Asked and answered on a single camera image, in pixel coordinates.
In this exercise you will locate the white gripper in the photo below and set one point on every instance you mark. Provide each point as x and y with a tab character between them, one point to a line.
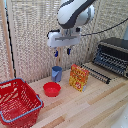
63	38

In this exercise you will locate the red bowl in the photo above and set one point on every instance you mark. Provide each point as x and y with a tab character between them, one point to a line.
52	89

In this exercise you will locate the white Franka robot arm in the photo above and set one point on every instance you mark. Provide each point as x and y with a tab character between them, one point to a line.
74	13

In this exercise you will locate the red shopping basket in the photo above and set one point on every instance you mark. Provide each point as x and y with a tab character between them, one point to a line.
17	101

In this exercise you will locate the beige woven screen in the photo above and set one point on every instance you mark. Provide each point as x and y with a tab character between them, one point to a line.
43	40

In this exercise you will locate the blue cup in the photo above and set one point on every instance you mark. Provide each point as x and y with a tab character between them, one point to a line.
56	73

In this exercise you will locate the yellow red food box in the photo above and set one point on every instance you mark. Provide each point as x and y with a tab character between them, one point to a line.
78	77

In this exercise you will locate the black oven rack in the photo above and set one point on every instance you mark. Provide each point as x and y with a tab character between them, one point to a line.
96	73

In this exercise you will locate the black toaster oven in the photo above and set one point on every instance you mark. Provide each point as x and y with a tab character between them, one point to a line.
113	56

